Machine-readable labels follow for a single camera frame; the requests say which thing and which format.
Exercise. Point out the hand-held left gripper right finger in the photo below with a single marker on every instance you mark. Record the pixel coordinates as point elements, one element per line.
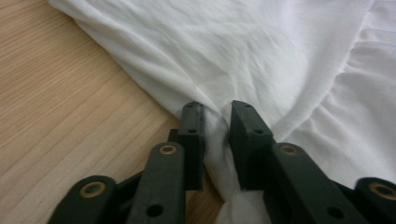
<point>249,149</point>

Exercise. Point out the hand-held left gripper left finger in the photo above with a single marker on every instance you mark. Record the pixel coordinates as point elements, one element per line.
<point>194,149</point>

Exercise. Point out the white skirt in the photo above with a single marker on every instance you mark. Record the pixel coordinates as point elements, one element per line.
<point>264,71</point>

